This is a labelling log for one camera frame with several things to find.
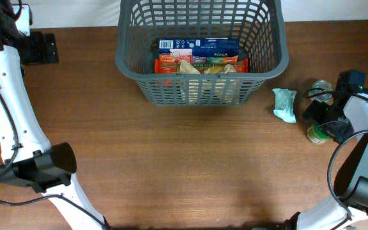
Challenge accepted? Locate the green lid glass jar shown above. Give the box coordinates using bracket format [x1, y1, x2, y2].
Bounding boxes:
[307, 124, 330, 144]

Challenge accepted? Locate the San Remo spaghetti packet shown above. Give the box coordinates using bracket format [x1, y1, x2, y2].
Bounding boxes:
[155, 59, 249, 75]

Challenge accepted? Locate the grey plastic mesh basket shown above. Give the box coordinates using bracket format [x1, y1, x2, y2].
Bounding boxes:
[115, 0, 289, 106]

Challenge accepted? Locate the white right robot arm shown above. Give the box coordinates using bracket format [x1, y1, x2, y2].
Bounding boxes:
[278, 70, 368, 229]

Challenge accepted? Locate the light green packet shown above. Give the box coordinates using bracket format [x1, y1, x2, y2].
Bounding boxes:
[272, 88, 296, 123]

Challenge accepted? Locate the beige food pouch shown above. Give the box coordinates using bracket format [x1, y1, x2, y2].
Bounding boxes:
[179, 61, 243, 105]

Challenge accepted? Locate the dark blue cardboard box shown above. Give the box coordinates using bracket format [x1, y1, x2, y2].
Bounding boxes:
[158, 38, 240, 63]

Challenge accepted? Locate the small tin can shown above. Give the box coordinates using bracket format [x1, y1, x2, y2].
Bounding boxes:
[308, 80, 334, 102]

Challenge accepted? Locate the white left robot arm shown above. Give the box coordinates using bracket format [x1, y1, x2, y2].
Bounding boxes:
[0, 1, 109, 229]

